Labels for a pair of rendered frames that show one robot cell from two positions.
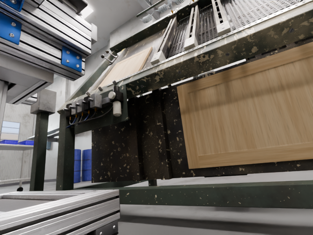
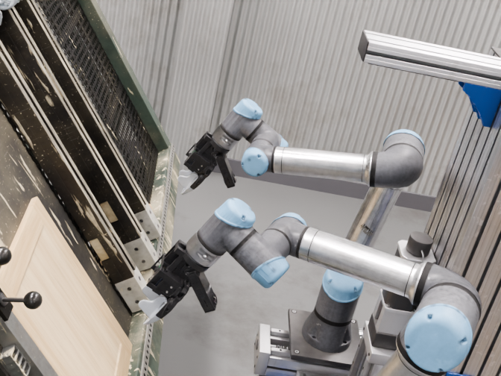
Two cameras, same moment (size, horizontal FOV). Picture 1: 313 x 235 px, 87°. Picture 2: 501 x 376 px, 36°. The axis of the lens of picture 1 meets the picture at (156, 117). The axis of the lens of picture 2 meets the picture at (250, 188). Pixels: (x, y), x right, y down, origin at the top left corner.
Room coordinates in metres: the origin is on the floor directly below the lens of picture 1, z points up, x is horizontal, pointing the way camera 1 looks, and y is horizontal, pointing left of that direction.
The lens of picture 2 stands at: (1.91, 1.72, 2.45)
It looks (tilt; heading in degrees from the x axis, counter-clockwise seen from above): 28 degrees down; 234
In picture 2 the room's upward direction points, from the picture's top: 13 degrees clockwise
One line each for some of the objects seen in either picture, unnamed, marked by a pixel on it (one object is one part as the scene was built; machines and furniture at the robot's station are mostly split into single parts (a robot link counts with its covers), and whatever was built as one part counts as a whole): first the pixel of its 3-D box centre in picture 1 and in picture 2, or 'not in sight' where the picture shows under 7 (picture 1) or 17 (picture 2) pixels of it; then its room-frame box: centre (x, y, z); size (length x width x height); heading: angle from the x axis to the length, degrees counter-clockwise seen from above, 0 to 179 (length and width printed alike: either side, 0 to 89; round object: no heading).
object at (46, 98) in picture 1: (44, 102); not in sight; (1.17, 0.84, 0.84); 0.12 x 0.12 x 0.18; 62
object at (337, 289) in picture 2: not in sight; (340, 290); (0.54, 0.40, 1.20); 0.13 x 0.12 x 0.14; 46
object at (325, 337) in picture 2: not in sight; (329, 323); (0.54, 0.41, 1.09); 0.15 x 0.15 x 0.10
